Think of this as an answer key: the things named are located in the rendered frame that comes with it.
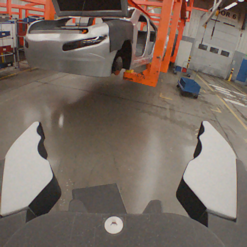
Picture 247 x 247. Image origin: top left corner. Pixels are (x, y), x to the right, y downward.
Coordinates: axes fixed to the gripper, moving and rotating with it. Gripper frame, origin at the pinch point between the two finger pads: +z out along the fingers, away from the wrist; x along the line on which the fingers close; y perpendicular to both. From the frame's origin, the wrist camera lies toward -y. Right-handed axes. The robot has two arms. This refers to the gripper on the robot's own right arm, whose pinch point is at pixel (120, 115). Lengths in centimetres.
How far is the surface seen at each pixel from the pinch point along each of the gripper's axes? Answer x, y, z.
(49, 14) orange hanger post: -176, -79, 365
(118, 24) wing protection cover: -7, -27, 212
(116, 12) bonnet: -13, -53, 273
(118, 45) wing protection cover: -8, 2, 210
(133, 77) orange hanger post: 18, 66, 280
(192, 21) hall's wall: 492, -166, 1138
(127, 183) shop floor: 3, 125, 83
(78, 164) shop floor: -52, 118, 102
